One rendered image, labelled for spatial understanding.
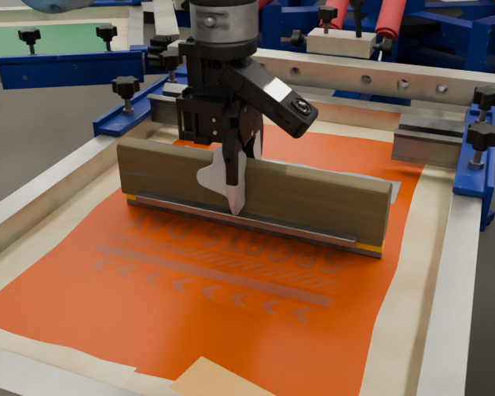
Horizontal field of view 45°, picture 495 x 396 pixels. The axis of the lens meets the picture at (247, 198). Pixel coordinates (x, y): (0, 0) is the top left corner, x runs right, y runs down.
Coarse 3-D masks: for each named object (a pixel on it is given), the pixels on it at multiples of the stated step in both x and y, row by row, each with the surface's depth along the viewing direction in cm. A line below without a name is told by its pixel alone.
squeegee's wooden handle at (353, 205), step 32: (128, 160) 79; (160, 160) 77; (192, 160) 75; (256, 160) 74; (128, 192) 82; (160, 192) 80; (192, 192) 77; (256, 192) 74; (288, 192) 72; (320, 192) 70; (352, 192) 69; (384, 192) 67; (320, 224) 72; (352, 224) 71; (384, 224) 69
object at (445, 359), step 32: (320, 96) 112; (384, 128) 107; (64, 160) 88; (96, 160) 90; (32, 192) 80; (64, 192) 84; (0, 224) 73; (32, 224) 79; (448, 224) 73; (448, 256) 67; (448, 288) 62; (448, 320) 58; (0, 352) 54; (448, 352) 54; (0, 384) 51; (32, 384) 51; (64, 384) 51; (96, 384) 51; (448, 384) 51
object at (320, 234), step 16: (144, 192) 80; (176, 208) 78; (192, 208) 77; (208, 208) 77; (224, 208) 77; (256, 224) 74; (272, 224) 74; (288, 224) 73; (320, 240) 72; (336, 240) 71; (352, 240) 70
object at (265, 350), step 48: (336, 144) 102; (384, 144) 102; (384, 240) 76; (336, 288) 68; (384, 288) 68; (192, 336) 61; (240, 336) 61; (288, 336) 61; (336, 336) 61; (288, 384) 56; (336, 384) 56
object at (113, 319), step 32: (96, 224) 80; (64, 256) 74; (32, 288) 68; (64, 288) 68; (96, 288) 68; (128, 288) 68; (160, 288) 68; (0, 320) 63; (32, 320) 63; (64, 320) 63; (96, 320) 63; (128, 320) 63; (160, 320) 63; (96, 352) 59; (128, 352) 59
